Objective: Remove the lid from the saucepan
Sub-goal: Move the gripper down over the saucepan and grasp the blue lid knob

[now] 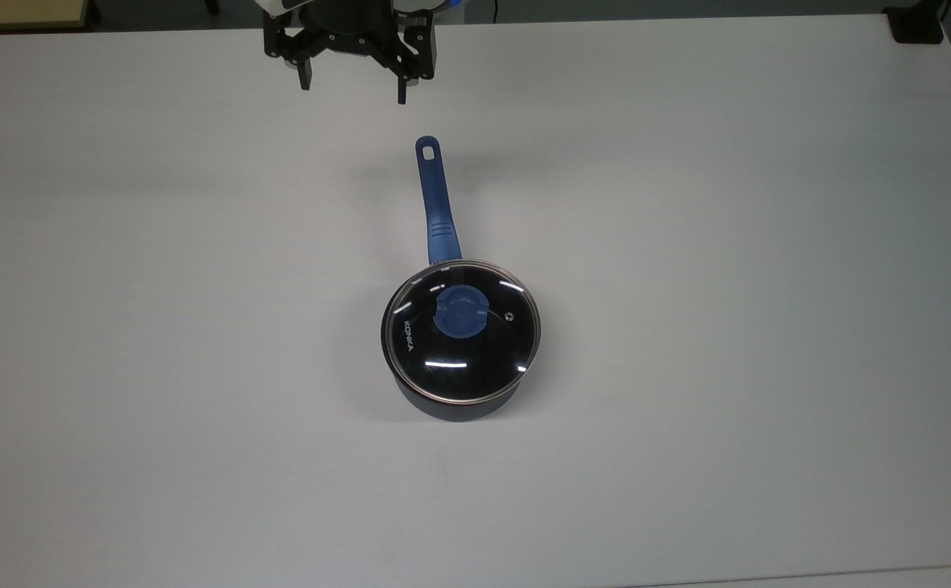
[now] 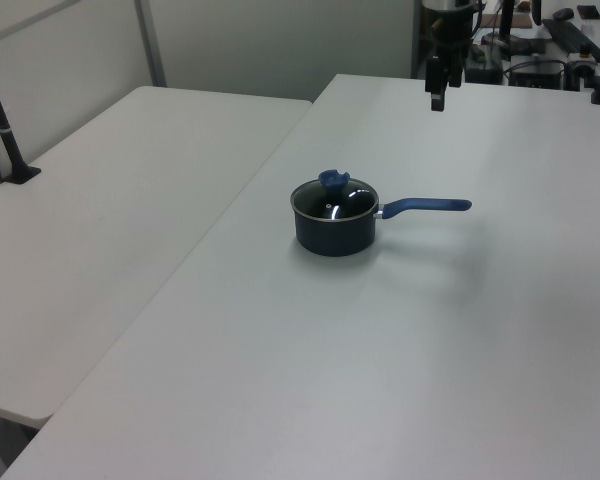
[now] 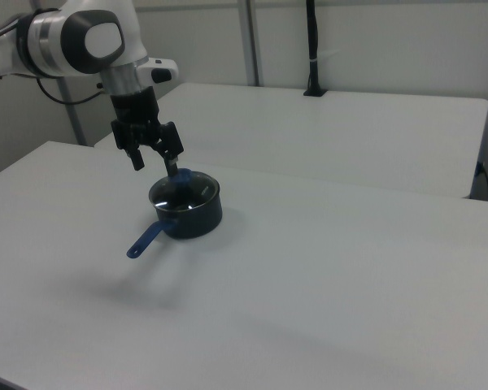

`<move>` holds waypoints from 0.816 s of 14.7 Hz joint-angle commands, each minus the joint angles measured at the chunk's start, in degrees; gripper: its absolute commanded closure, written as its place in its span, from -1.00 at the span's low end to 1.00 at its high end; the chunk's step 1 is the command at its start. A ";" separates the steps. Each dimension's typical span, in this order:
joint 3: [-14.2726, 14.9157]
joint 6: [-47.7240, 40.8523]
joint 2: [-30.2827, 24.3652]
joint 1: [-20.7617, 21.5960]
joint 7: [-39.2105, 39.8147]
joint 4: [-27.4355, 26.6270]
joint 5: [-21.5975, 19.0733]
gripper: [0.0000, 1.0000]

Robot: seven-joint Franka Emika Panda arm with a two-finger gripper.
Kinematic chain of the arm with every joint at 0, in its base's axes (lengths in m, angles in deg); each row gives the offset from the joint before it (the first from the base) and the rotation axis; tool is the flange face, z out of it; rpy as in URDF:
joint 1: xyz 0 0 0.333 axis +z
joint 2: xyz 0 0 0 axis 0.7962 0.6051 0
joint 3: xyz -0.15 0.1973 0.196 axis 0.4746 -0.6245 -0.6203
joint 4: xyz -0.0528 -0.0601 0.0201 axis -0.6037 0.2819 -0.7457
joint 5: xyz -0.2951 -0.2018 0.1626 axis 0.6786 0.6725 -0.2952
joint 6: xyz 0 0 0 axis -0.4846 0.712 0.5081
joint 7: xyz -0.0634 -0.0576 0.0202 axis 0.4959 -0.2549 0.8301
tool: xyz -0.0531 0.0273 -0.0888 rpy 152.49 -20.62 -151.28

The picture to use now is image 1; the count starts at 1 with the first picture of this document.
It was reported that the dark saucepan with blue handle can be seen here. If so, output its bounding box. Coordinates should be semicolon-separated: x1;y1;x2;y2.
381;136;538;423

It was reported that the black table clamp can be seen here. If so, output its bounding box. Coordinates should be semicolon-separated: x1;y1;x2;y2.
885;0;947;45

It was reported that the wooden table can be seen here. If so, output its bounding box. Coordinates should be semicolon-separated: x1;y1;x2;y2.
0;0;93;33

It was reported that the glass lid with blue knob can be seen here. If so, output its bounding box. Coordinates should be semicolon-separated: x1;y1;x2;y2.
385;260;542;404

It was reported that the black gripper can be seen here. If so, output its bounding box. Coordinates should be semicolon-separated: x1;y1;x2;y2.
262;0;438;105

